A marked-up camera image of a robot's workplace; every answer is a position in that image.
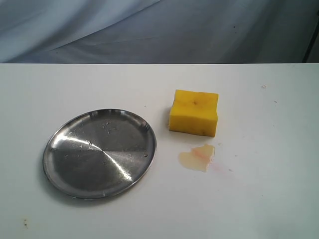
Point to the round stainless steel plate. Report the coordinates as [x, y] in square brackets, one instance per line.
[99, 154]

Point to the black stand pole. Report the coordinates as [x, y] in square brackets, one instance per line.
[311, 43]

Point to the orange liquid spill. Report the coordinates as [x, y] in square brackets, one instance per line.
[198, 159]

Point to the grey fabric backdrop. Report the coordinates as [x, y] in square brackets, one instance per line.
[156, 31]

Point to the yellow sponge block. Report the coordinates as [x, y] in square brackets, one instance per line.
[194, 113]

